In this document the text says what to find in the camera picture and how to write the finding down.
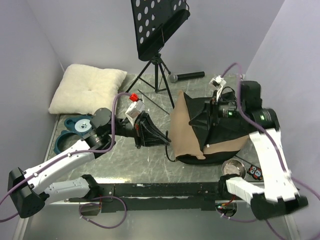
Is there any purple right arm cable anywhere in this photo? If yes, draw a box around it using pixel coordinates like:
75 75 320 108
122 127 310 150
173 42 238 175
217 62 320 240

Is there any black red toy block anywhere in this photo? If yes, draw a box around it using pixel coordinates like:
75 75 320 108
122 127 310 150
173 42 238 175
247 165 263 181

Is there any cream white pillow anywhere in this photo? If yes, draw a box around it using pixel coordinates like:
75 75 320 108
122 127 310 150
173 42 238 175
48 64 127 115

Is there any tan pet tent fabric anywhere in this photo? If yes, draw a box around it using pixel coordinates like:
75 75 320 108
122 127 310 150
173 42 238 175
168 90 249 165

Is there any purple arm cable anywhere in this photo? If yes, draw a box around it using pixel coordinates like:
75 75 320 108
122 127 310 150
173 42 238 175
0 92 141 228
217 62 320 240

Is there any white paw print bowl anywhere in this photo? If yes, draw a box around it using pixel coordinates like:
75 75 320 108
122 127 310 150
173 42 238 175
74 118 92 134

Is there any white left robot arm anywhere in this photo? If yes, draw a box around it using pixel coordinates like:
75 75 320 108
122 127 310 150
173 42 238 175
7 108 171 219

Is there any black microphone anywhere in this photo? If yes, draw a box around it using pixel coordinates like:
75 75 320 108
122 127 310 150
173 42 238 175
168 71 205 83

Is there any black music stand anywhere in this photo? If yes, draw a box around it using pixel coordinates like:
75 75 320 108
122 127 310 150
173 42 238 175
126 0 190 107

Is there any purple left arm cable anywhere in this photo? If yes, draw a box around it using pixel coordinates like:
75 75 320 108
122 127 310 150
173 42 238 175
0 92 141 228

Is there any steel pet bowl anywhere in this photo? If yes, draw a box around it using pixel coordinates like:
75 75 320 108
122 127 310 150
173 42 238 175
221 158 247 179

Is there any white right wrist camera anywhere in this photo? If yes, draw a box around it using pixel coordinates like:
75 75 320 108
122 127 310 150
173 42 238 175
209 75 227 101

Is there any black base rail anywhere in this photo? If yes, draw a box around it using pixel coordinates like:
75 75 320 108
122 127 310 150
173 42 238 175
68 182 241 213

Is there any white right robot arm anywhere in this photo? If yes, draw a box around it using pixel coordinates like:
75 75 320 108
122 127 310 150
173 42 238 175
189 76 308 220

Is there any teal pet bowl holder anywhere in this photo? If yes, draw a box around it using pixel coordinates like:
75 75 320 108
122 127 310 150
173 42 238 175
53 115 93 155

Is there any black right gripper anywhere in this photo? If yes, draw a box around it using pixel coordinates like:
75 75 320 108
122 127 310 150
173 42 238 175
188 90 243 128

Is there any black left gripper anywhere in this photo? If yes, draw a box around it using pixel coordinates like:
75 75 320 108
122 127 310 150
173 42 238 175
106 110 171 148

